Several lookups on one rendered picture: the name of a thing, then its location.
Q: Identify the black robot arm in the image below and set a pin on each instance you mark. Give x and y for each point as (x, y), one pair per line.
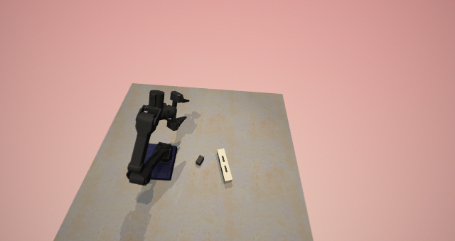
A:
(146, 123)

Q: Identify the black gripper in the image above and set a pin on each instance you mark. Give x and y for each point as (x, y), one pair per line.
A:
(170, 111)

